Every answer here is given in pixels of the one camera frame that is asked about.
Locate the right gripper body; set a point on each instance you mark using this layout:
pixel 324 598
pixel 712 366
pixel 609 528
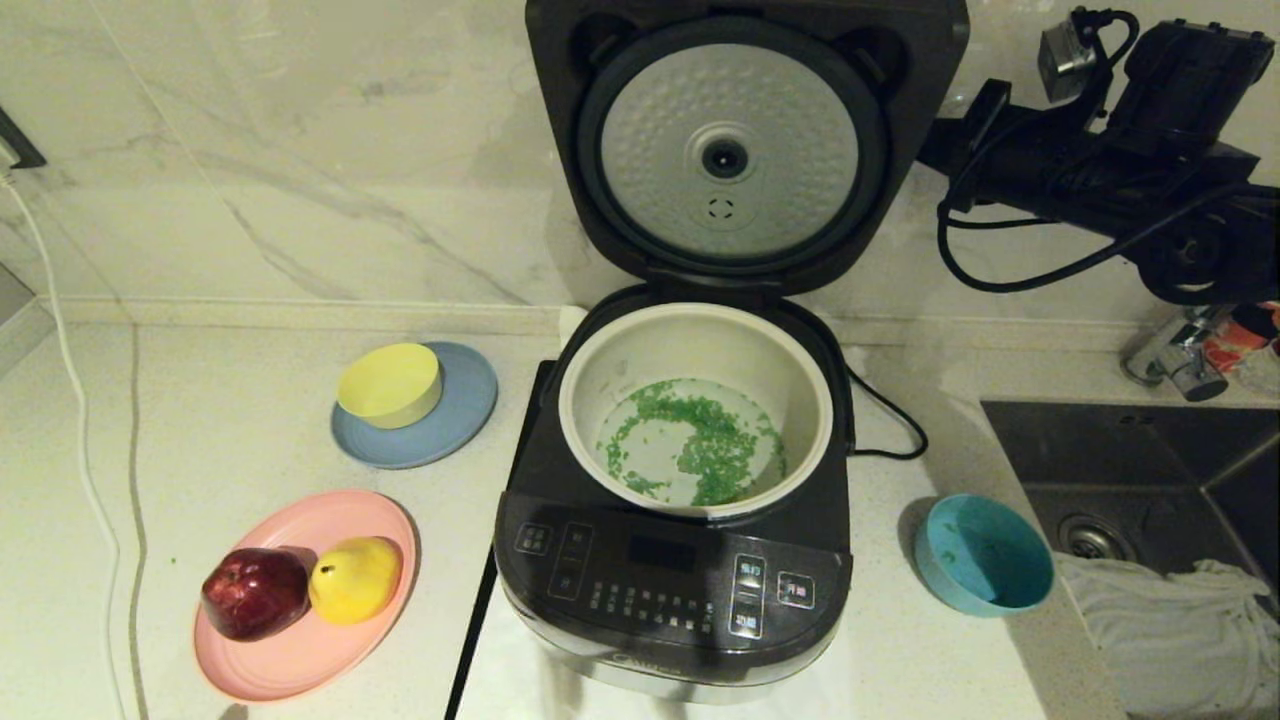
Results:
pixel 1180 100

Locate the black rice cooker lid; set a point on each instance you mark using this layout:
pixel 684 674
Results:
pixel 900 150

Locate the teal plastic bowl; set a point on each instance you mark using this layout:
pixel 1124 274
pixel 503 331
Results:
pixel 985 555

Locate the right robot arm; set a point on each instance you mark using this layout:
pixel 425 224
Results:
pixel 1220 250

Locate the black rice cooker body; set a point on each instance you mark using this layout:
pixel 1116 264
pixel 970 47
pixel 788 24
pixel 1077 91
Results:
pixel 660 560

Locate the yellow bowl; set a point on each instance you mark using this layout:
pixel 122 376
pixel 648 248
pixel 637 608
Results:
pixel 390 385

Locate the red label bottle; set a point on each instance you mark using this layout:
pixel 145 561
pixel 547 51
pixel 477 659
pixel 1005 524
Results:
pixel 1245 340

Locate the chrome faucet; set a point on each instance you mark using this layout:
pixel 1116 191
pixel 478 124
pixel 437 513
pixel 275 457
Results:
pixel 1175 360

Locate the stainless steel sink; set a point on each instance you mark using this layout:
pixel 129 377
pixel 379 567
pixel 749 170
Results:
pixel 1180 470

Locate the round sink drain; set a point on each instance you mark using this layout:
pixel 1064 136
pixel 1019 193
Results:
pixel 1090 538

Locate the white cloth with green specks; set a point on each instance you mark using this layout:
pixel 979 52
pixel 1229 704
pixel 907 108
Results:
pixel 1170 650

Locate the blue plate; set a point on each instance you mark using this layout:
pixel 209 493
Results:
pixel 465 420

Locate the yellow pear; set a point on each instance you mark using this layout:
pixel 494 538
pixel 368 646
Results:
pixel 356 580

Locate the pink plate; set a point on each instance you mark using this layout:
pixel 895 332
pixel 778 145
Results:
pixel 300 660

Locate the red apple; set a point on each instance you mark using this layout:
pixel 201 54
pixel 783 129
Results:
pixel 255 595

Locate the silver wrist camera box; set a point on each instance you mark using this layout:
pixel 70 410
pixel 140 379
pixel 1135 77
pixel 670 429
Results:
pixel 1065 60

